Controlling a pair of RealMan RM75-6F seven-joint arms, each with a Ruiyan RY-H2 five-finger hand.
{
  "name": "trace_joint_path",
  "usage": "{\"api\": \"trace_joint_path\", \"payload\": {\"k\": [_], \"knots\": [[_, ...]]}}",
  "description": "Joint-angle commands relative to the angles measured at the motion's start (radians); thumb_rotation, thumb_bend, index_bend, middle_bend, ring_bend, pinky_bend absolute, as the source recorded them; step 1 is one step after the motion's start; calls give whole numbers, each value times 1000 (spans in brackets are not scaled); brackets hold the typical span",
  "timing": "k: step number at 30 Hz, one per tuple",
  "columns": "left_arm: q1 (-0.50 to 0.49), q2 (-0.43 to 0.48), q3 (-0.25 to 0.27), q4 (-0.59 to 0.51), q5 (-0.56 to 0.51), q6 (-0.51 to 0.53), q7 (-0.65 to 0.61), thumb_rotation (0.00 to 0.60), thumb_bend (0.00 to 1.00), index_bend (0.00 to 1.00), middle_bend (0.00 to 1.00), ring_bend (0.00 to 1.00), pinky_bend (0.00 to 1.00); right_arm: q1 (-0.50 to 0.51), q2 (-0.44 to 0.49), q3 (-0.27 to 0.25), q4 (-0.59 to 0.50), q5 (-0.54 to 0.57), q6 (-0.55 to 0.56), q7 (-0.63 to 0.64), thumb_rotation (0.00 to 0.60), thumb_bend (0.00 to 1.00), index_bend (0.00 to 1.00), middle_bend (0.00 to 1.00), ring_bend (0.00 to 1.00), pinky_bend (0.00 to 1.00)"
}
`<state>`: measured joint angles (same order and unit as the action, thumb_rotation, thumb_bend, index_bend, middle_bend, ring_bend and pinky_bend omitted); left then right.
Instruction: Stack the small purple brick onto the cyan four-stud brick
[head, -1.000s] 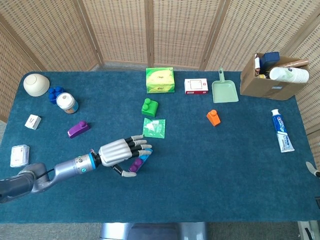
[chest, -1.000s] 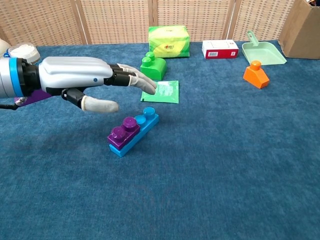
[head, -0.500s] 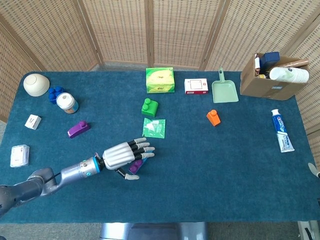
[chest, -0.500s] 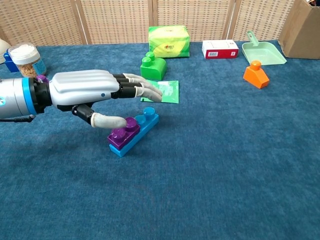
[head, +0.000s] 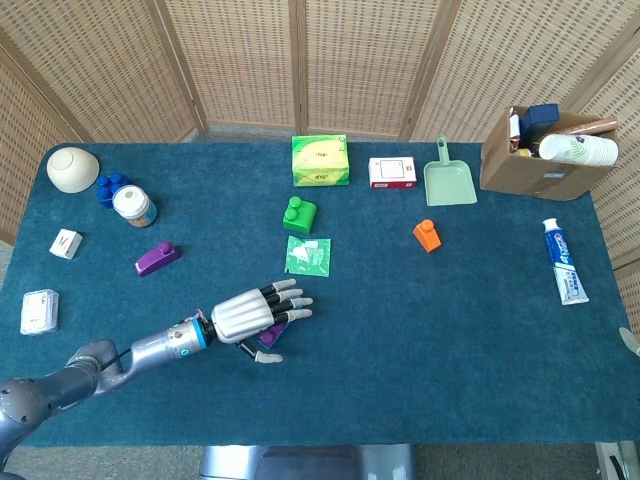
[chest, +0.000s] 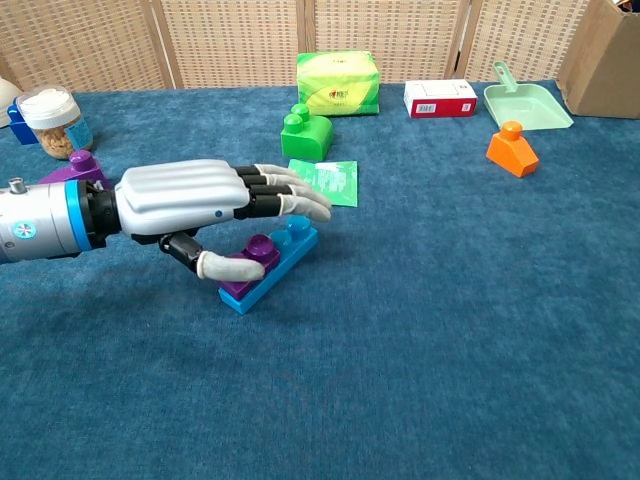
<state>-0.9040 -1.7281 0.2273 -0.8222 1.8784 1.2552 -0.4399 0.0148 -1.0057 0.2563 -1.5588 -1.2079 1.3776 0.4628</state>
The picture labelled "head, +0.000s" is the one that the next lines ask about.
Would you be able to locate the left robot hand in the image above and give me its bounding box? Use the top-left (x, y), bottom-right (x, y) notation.
top-left (209, 278), bottom-right (315, 365)

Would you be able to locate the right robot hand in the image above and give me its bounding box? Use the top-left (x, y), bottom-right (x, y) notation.
top-left (618, 327), bottom-right (640, 357)

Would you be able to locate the small purple two-stud block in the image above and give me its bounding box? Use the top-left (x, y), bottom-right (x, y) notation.
top-left (257, 322), bottom-right (289, 350)

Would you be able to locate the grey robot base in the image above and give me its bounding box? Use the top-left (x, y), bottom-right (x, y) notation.
top-left (199, 443), bottom-right (416, 480)

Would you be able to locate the purple sloped one-stud block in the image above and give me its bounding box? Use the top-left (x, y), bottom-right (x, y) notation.
top-left (134, 241), bottom-right (182, 278)

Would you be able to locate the green curved two-stud block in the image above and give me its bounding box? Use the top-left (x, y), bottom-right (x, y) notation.
top-left (282, 195), bottom-right (320, 236)

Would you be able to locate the dark blue building block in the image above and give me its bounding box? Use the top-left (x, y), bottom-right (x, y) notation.
top-left (96, 172), bottom-right (129, 210)

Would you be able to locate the stack of white paper cups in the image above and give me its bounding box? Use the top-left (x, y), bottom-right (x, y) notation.
top-left (538, 132), bottom-right (620, 167)

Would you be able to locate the orange sloped one-stud block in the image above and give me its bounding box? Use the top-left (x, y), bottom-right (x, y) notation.
top-left (412, 218), bottom-right (443, 254)

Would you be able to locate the green foil sachet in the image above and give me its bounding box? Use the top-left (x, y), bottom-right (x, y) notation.
top-left (284, 235), bottom-right (332, 279)

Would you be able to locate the blue white toothpaste tube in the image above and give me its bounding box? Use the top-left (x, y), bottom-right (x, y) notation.
top-left (542, 217), bottom-right (590, 306)

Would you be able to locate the clear jar with white lid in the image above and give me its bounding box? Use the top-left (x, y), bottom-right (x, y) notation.
top-left (112, 184), bottom-right (158, 229)

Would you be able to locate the green yellow tissue pack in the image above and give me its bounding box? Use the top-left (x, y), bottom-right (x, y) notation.
top-left (291, 134), bottom-right (351, 188)

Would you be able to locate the small white cube box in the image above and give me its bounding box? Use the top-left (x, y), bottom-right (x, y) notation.
top-left (48, 228), bottom-right (84, 261)

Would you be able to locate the blue carpet table cover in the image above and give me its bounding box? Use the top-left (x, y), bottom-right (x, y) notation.
top-left (0, 141), bottom-right (636, 448)

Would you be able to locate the brown cardboard box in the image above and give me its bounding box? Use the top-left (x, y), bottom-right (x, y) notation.
top-left (479, 105), bottom-right (619, 202)

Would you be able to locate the white wrapped tissue packet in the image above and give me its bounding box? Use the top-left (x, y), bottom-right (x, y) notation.
top-left (19, 289), bottom-right (60, 336)

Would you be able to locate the red and white carton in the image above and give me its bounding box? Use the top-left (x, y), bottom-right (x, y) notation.
top-left (368, 156), bottom-right (418, 190)

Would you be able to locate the beige bowl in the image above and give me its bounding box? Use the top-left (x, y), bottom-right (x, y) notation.
top-left (46, 146), bottom-right (101, 194)

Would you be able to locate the pale green dustpan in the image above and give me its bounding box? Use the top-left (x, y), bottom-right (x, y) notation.
top-left (423, 134), bottom-right (478, 207)

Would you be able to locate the dark blue small box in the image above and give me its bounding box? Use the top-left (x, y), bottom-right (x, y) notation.
top-left (519, 103), bottom-right (560, 139)

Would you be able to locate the red white snack packet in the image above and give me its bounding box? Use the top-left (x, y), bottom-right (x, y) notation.
top-left (508, 106), bottom-right (524, 151)

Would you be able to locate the woven bamboo folding screen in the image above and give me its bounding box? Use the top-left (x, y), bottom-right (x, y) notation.
top-left (0, 0), bottom-right (640, 346)

